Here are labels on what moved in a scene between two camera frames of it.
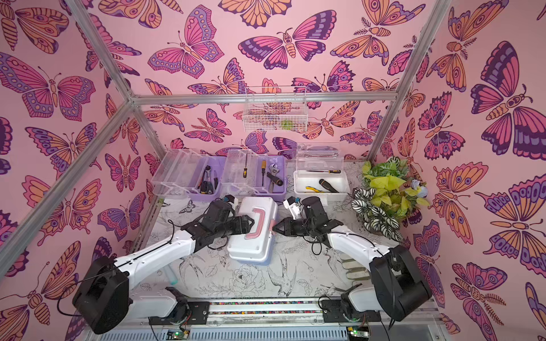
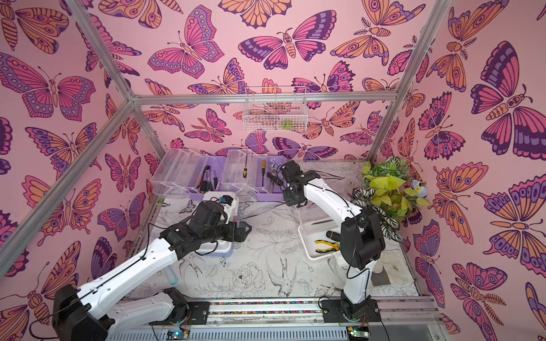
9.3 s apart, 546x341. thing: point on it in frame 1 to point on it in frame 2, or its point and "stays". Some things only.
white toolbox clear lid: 320,171 to 322,239
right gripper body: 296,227 to 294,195
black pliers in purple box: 207,186 stays
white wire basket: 275,109 stays
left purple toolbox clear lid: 178,173 stays
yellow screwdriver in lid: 245,169 stays
